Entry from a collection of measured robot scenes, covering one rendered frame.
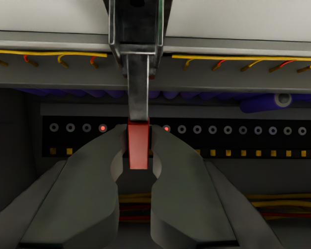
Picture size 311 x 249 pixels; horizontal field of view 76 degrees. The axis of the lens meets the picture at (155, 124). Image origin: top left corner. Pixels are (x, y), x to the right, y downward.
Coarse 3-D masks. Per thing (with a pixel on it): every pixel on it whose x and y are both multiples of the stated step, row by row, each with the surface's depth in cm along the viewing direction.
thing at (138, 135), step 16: (128, 64) 9; (144, 64) 9; (128, 80) 9; (144, 80) 9; (128, 96) 10; (144, 96) 10; (144, 112) 10; (128, 128) 11; (144, 128) 11; (128, 144) 11; (144, 144) 11; (144, 160) 12
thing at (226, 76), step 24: (0, 72) 14; (24, 72) 14; (48, 72) 14; (72, 72) 14; (96, 72) 14; (120, 72) 14; (168, 72) 14; (192, 72) 14; (216, 72) 14; (240, 72) 14; (264, 72) 14; (288, 72) 14
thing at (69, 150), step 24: (48, 120) 25; (72, 120) 26; (96, 120) 26; (120, 120) 26; (168, 120) 26; (192, 120) 26; (216, 120) 26; (240, 120) 27; (264, 120) 27; (288, 120) 27; (48, 144) 25; (72, 144) 26; (192, 144) 26; (216, 144) 26; (240, 144) 27; (264, 144) 27; (288, 144) 27
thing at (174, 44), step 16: (0, 32) 11; (16, 32) 11; (32, 32) 11; (48, 32) 11; (176, 48) 12; (192, 48) 12; (208, 48) 12; (224, 48) 12; (240, 48) 12; (256, 48) 12; (272, 48) 12; (288, 48) 12; (304, 48) 12
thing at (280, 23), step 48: (0, 0) 8; (48, 0) 8; (96, 0) 8; (192, 0) 8; (240, 0) 8; (288, 0) 8; (0, 48) 14; (48, 48) 14; (96, 48) 14; (0, 96) 22
